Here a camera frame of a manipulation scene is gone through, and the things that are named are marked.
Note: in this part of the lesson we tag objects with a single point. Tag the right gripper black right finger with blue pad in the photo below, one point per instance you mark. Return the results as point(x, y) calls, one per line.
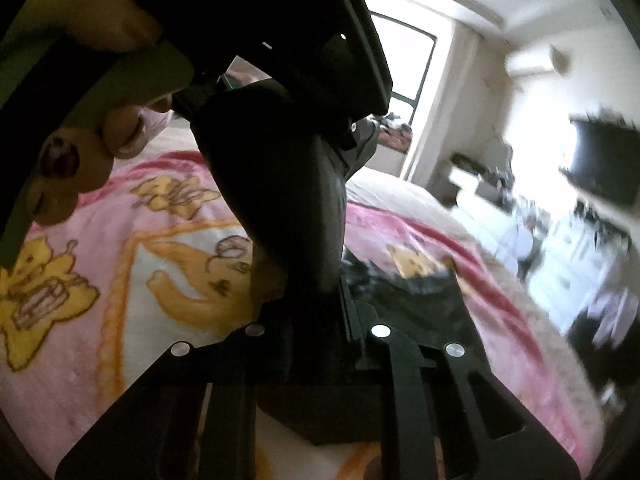
point(444, 414)

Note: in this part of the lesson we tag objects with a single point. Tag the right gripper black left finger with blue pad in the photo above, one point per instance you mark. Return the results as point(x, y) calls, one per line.
point(190, 415)

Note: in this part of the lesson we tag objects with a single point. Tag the black leather jacket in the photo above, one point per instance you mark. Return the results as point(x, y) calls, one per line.
point(280, 105)

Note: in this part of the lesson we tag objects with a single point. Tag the clothes pile on windowsill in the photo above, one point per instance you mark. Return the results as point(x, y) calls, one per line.
point(393, 132)

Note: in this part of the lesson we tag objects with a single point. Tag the left hand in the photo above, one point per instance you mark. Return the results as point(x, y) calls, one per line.
point(83, 83)

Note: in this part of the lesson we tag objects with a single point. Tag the pink cartoon fleece blanket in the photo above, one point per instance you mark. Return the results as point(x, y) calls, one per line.
point(92, 302)

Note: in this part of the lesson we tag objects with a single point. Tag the lilac garment on chair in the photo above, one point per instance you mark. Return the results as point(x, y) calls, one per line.
point(605, 317)

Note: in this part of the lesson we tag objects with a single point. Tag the white drawer dresser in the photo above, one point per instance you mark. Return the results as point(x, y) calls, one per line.
point(578, 249)

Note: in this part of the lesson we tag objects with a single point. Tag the white desk with clutter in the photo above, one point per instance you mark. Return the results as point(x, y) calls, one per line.
point(478, 194)

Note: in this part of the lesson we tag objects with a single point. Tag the white window curtain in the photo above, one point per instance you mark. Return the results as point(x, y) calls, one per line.
point(428, 143)

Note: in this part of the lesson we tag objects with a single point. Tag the white air conditioner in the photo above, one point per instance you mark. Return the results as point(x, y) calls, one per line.
point(541, 60)

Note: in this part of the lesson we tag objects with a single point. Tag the black wall television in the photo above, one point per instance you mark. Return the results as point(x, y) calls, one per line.
point(605, 160)

